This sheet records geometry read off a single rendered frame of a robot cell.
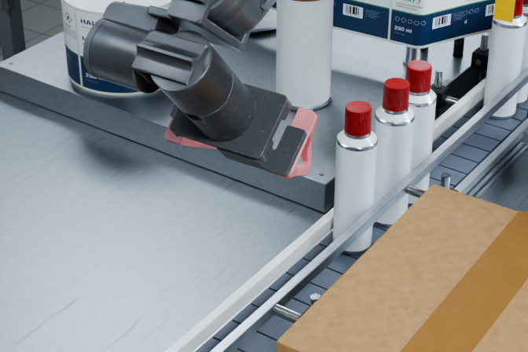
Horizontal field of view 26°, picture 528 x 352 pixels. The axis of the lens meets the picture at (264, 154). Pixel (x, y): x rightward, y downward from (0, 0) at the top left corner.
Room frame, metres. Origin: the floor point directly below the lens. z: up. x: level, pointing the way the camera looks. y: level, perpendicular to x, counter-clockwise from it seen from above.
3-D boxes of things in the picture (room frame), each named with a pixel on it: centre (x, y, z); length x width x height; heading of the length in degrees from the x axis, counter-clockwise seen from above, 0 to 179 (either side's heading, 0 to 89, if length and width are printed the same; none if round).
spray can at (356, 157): (1.23, -0.12, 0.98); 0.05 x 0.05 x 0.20
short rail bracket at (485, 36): (1.72, -0.38, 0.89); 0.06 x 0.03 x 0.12; 55
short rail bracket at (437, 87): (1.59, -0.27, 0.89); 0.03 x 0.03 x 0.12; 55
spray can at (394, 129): (1.29, -0.17, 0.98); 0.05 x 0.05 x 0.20
